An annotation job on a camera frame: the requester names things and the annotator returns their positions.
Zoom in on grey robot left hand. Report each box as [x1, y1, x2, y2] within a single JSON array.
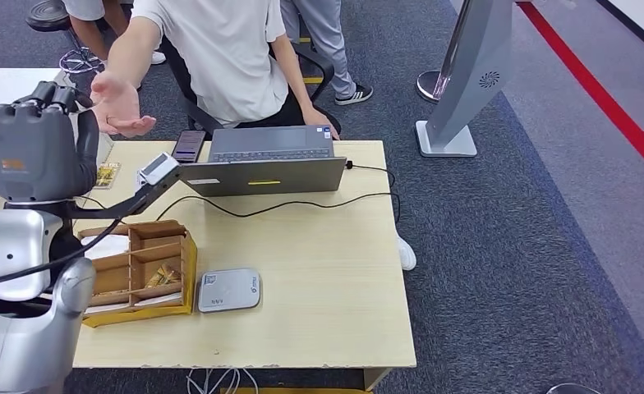
[[0, 81, 101, 204]]

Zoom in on person's right hand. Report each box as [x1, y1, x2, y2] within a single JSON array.
[[90, 71, 157, 139]]

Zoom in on person's left hand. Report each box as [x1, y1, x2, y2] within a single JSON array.
[[302, 106, 340, 141]]

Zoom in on gold room key card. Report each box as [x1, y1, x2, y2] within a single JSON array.
[[94, 162, 122, 190]]

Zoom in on person standing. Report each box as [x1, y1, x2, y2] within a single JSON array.
[[281, 0, 374, 106]]

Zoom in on person on stool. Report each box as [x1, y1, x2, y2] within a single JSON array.
[[62, 0, 166, 66]]

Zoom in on person at desk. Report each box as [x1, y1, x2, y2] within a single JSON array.
[[90, 0, 342, 141]]

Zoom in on person's white shoe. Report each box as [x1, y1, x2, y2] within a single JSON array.
[[398, 235, 417, 272]]

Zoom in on grey white card reader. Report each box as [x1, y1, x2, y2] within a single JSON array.
[[197, 268, 262, 314]]

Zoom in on black office chair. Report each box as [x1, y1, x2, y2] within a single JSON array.
[[161, 38, 342, 137]]

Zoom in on white monitor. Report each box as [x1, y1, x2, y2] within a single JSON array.
[[0, 67, 113, 167]]

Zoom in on grey laptop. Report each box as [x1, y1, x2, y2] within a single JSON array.
[[179, 125, 347, 198]]

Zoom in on black smartphone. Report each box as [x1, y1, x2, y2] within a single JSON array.
[[171, 129, 208, 164]]

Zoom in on black round stool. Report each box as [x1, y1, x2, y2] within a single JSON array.
[[26, 0, 105, 76]]

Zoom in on white tissue pack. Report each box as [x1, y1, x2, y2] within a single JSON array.
[[82, 235, 130, 261]]

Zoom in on grey kiosk stand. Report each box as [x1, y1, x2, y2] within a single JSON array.
[[414, 0, 513, 158]]

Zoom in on gold cards in compartment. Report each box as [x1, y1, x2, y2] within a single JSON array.
[[145, 263, 182, 288]]

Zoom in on brown cardboard divided box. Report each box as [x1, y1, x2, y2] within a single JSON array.
[[76, 219, 198, 329]]

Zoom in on round metal base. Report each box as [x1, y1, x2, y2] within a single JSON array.
[[546, 383, 605, 394]]

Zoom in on pale wrist camera black mount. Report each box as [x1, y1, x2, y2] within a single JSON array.
[[6, 153, 182, 220]]

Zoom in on black laptop power cable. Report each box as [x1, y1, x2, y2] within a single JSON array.
[[80, 162, 402, 224]]

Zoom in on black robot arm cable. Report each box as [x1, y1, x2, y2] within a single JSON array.
[[0, 198, 149, 292]]

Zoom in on chrome stanchion post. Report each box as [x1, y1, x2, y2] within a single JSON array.
[[415, 0, 472, 104]]

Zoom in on white cable bundle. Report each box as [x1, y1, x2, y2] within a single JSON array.
[[186, 369, 259, 394]]

